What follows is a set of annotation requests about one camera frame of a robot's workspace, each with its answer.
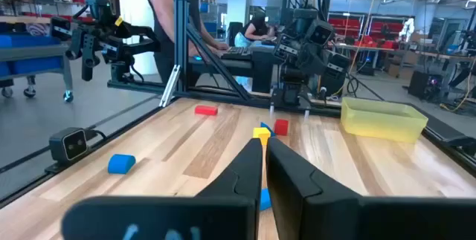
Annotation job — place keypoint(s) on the red bin shelves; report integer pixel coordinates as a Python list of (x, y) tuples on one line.
[(346, 24)]

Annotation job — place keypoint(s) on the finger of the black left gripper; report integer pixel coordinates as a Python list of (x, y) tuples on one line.
[(286, 48), (336, 71)]

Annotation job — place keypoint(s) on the black table edge frame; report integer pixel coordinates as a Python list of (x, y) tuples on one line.
[(453, 139)]

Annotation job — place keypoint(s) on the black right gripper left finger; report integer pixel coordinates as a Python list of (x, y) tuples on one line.
[(223, 214)]

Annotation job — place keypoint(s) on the black workstation desk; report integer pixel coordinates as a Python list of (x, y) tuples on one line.
[(260, 73)]

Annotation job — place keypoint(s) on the blue half-cylinder block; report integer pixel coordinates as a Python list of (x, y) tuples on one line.
[(121, 164)]

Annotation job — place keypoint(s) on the red flat block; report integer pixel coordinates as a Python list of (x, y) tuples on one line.
[(206, 110)]

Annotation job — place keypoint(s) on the black computer case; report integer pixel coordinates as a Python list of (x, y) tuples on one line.
[(420, 84)]

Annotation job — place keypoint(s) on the blue wheeled cart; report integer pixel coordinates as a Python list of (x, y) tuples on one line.
[(29, 52)]

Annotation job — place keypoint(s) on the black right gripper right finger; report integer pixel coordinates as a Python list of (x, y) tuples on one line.
[(316, 210)]

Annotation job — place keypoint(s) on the black table-level camera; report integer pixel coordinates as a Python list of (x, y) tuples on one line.
[(70, 144)]

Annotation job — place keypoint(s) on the black keyboard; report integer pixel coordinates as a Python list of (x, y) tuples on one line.
[(237, 53)]

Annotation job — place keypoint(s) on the person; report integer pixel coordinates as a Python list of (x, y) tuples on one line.
[(256, 28), (163, 9)]

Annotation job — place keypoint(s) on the silver diagonal bracket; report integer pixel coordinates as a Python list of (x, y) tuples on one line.
[(170, 85)]

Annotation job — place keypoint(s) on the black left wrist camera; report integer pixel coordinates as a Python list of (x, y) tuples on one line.
[(320, 32)]

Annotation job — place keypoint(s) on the black diagonal frame brace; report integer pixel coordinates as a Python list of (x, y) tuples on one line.
[(219, 65)]

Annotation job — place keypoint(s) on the red cube block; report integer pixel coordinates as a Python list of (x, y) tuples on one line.
[(281, 127)]

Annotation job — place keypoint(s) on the black background robot arm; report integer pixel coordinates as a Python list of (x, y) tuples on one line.
[(108, 39)]

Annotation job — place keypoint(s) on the translucent yellow bin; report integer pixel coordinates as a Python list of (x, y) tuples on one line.
[(383, 125)]

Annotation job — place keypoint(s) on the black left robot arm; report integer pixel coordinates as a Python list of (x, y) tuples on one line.
[(294, 87)]

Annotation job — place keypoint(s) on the silver metal post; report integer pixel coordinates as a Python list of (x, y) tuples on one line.
[(306, 114), (271, 111)]

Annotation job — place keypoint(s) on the yellow cube block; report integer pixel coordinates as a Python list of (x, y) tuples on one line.
[(261, 134)]

